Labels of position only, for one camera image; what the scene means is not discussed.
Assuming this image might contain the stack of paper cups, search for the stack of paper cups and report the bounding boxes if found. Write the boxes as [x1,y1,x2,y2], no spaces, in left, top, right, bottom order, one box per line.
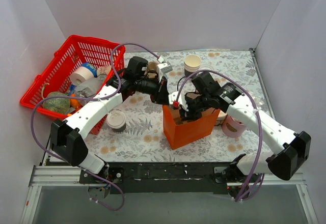
[183,54,202,76]

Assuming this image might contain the red plastic basket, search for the red plastic basket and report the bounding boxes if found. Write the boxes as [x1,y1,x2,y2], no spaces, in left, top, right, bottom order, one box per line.
[19,35,126,135]

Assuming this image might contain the white plastic cup lid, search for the white plastic cup lid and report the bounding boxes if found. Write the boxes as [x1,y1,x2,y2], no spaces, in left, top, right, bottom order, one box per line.
[106,110,126,128]

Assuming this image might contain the orange paper bag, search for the orange paper bag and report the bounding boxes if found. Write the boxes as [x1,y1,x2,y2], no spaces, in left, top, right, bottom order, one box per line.
[162,105,220,150]

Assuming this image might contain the cardboard cup carrier stack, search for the cardboard cup carrier stack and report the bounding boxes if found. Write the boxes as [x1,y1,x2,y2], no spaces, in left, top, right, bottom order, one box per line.
[145,62,162,80]

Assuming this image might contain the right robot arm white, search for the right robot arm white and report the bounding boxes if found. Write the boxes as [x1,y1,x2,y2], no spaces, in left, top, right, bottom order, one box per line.
[170,70,311,181]

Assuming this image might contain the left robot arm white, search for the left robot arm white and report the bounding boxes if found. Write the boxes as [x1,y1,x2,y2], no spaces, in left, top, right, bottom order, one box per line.
[50,57,172,183]

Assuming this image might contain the napkin filled paper tub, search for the napkin filled paper tub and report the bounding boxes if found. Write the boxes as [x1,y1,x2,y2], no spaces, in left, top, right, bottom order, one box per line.
[215,111,227,126]

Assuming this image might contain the beige printed pouch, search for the beige printed pouch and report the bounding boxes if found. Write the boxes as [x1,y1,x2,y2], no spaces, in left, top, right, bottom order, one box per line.
[96,65,112,76]

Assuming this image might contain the silver tin can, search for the silver tin can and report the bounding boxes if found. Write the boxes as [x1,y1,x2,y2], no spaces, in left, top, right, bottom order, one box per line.
[97,74,107,82]

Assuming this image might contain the pink cup holder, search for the pink cup holder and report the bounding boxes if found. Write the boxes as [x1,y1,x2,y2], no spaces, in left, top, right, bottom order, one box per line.
[222,115,247,138]

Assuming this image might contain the grey crumpled paper bag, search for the grey crumpled paper bag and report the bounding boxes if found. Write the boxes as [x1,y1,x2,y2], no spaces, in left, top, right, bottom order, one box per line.
[74,77,103,98]

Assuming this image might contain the floral table mat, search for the floral table mat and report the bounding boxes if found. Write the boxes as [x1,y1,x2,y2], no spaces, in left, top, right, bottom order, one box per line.
[85,50,270,162]

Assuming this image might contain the toilet paper roll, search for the toilet paper roll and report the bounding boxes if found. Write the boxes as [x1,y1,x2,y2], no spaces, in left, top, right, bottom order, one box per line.
[69,66,96,86]

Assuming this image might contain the orange fruit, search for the orange fruit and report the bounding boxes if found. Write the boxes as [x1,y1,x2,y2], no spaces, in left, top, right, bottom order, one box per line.
[70,94,82,109]

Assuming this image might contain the green netted melon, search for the green netted melon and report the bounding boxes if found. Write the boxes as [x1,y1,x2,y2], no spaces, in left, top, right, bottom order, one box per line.
[43,92,70,114]

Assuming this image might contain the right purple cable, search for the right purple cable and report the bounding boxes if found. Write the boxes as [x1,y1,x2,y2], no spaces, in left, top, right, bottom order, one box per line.
[175,70,265,203]

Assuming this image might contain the purple cable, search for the purple cable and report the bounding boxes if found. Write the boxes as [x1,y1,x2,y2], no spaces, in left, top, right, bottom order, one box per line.
[30,43,164,211]
[175,70,265,203]

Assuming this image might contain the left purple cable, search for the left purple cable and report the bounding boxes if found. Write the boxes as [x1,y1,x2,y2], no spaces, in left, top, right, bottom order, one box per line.
[30,43,164,211]

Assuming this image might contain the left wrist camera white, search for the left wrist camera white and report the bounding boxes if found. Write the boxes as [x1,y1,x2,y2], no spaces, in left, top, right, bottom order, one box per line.
[157,57,173,82]

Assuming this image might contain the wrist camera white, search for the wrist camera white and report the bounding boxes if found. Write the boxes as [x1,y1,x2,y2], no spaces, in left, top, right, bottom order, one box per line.
[157,57,173,82]
[168,91,188,111]

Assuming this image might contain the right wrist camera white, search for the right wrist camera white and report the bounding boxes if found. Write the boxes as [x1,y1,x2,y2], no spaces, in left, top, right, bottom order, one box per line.
[168,91,188,111]

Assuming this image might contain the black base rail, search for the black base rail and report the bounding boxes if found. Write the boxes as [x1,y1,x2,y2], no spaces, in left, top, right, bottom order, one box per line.
[78,161,268,194]

